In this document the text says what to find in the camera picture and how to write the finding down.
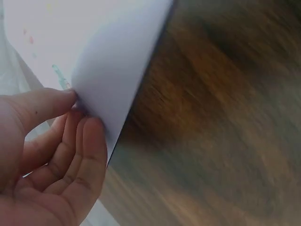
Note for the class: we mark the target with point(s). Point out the person's left hand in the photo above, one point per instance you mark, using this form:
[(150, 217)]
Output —
[(42, 193)]

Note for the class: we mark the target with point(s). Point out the white paper sheet with coloured marks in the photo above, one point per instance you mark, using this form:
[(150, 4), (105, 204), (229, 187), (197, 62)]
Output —
[(105, 54)]

